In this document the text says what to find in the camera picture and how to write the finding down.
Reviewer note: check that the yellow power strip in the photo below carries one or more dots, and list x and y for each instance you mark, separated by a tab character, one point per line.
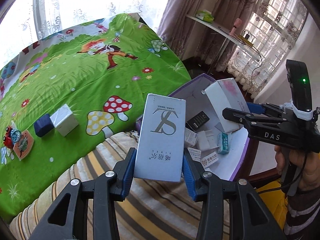
243	40

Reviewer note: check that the white square box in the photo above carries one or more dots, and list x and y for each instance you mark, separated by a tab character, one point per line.
65	120

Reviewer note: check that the dark blue box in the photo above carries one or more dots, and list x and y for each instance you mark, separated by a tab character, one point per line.
43	127

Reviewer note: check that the sheer lace window curtain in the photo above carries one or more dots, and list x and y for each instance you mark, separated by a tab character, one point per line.
87	5

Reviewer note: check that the black box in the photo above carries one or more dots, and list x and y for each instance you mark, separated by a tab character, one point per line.
198	120

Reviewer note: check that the green printed bedsheet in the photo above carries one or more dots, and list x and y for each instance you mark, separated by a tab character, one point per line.
75	80

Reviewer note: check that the striped beige pillow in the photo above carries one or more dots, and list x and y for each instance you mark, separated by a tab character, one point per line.
155	205

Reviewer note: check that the person's right hand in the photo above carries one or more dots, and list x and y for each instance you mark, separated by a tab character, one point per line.
312	170

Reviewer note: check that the beige patterned curtain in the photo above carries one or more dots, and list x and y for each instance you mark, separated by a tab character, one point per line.
232	2
190	0

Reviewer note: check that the white box pink print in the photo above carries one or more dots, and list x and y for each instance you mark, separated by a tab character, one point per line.
225	105

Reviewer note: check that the green tissue pack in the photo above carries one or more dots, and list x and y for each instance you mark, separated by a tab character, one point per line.
205	16

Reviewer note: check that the yellow cloth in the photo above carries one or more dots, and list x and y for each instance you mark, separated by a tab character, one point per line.
272	205

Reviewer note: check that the pink handheld item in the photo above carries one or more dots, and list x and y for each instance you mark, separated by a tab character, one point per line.
236	26

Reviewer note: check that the black charger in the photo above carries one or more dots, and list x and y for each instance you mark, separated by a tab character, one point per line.
247	35

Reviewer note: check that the teal white box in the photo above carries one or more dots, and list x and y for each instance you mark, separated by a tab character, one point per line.
224	143

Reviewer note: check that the white box blue print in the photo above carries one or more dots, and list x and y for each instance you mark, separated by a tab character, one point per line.
191	137

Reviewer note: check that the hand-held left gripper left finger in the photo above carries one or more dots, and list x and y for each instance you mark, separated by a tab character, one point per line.
128	172

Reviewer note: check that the embroidered lace curtain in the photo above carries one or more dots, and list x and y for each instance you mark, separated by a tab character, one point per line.
270	42

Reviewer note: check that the person's right forearm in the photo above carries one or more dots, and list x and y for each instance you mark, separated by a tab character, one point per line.
305	215

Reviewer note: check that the metal table leg with base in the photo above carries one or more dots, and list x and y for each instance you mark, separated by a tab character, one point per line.
219	52

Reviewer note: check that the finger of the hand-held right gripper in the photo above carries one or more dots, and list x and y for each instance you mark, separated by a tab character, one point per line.
235	115
255	108

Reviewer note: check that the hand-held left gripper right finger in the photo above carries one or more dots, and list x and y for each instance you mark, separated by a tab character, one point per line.
190	177

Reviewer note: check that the white orange printed box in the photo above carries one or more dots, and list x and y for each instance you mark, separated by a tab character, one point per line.
210	161

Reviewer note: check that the purple cardboard box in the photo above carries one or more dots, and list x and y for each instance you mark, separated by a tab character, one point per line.
236	155

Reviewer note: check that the silver grey box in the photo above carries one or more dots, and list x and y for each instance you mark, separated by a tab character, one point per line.
160	140

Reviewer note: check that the small white box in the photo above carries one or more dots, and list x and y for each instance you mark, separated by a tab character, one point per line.
206	141

